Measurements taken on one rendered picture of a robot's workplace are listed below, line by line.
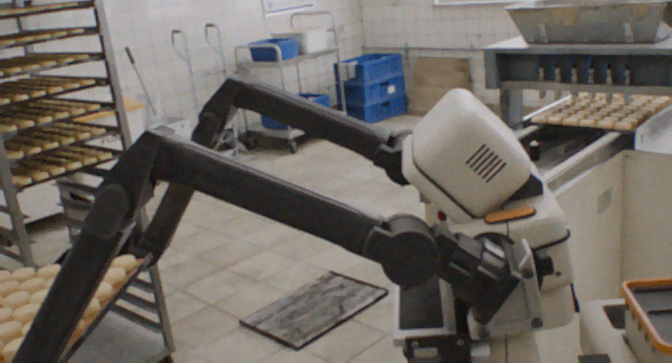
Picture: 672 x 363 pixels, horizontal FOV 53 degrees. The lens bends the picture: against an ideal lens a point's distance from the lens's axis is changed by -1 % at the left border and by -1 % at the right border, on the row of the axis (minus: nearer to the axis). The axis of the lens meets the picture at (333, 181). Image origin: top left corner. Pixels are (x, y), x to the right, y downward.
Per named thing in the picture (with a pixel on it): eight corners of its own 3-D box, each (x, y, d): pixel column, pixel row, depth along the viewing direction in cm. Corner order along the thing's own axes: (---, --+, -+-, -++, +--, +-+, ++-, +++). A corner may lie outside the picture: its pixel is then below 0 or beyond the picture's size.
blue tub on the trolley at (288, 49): (271, 56, 617) (269, 38, 612) (302, 56, 590) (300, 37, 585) (246, 62, 596) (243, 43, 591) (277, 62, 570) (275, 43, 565)
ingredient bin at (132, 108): (95, 219, 482) (70, 114, 459) (62, 203, 528) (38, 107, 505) (162, 197, 515) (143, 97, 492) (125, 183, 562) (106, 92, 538)
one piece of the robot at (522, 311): (539, 309, 95) (525, 237, 92) (546, 328, 90) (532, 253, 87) (468, 322, 97) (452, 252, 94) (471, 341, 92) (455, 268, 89)
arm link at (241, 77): (209, 68, 127) (226, 53, 135) (192, 130, 133) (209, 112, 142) (432, 158, 126) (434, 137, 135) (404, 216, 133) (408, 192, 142)
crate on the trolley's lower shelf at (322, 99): (300, 113, 660) (298, 93, 653) (331, 115, 637) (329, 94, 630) (261, 128, 618) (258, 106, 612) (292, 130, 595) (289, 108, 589)
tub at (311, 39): (295, 49, 648) (292, 27, 642) (332, 48, 622) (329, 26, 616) (270, 55, 622) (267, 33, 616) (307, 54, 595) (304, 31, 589)
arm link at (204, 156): (117, 113, 84) (141, 107, 94) (84, 213, 86) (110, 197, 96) (451, 242, 86) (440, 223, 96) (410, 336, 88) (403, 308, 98)
